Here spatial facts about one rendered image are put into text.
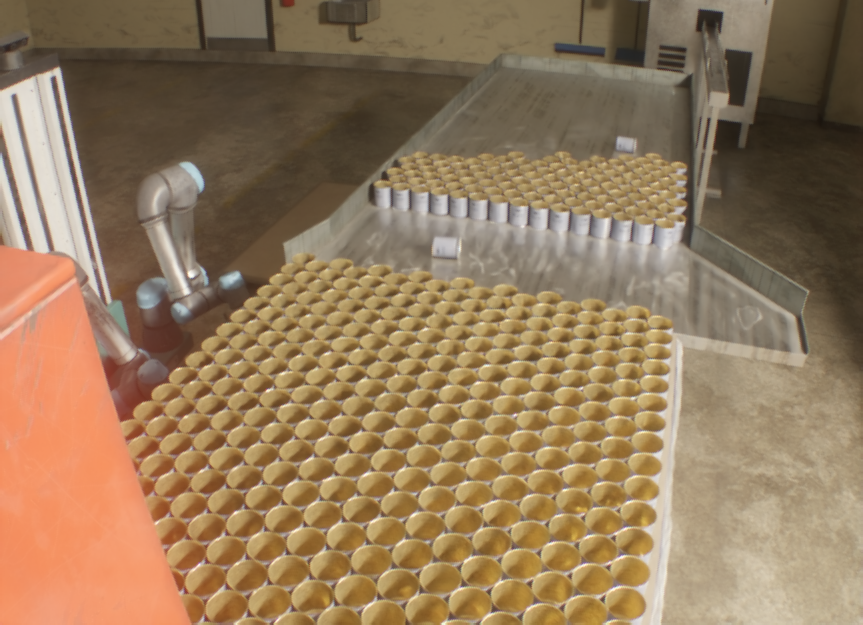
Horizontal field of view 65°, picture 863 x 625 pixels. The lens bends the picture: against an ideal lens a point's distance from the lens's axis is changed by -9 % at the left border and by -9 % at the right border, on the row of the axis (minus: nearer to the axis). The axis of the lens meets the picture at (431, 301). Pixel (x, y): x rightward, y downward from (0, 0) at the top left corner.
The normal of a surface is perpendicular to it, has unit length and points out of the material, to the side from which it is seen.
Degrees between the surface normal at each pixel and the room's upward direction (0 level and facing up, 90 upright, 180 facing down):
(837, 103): 90
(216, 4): 90
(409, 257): 0
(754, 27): 90
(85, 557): 90
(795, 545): 0
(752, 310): 0
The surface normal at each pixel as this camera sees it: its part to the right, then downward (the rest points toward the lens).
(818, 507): 0.00, -0.85
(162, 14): -0.31, 0.51
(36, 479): 0.95, 0.16
